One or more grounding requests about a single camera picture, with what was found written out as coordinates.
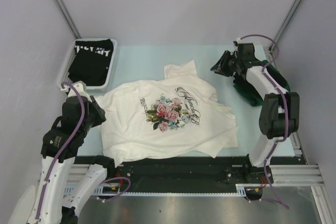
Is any white plastic laundry basket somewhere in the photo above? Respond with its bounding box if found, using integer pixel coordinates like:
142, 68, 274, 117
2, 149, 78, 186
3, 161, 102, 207
57, 38, 117, 90

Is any folded green t-shirt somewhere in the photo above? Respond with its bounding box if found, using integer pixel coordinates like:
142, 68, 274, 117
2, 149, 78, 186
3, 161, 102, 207
235, 60, 288, 106

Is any white floral print t-shirt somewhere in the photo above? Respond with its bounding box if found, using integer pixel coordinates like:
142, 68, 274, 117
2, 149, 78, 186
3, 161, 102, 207
96, 61, 238, 165

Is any aluminium post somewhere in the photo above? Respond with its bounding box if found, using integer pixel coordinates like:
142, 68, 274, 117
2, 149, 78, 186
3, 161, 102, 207
268, 0, 304, 51
53, 0, 81, 39

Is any black t-shirt white lettering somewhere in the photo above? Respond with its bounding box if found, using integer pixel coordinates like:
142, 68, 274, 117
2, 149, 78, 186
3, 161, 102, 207
68, 39, 114, 87

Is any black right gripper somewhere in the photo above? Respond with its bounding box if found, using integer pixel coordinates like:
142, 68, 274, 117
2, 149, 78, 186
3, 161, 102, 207
210, 50, 242, 78

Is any right rear aluminium post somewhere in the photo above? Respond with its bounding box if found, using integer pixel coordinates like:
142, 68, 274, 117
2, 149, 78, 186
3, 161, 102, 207
268, 0, 304, 51

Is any aluminium front frame rail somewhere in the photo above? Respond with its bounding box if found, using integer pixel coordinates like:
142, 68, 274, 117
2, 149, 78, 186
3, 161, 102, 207
66, 164, 324, 186

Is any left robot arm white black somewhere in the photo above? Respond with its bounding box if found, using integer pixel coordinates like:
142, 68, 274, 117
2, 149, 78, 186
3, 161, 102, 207
25, 81, 116, 223

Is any light blue cable duct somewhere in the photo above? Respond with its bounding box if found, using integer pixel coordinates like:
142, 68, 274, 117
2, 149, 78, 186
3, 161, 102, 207
62, 183, 249, 197

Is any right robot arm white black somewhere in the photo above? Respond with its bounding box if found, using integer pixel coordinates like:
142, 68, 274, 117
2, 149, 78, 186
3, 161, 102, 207
211, 39, 300, 183

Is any left rear aluminium post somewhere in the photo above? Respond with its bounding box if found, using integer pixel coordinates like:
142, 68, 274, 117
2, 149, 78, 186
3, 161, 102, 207
53, 0, 81, 39

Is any folded black t-shirt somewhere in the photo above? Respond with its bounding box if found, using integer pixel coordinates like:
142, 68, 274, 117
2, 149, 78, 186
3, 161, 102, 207
233, 65, 290, 91

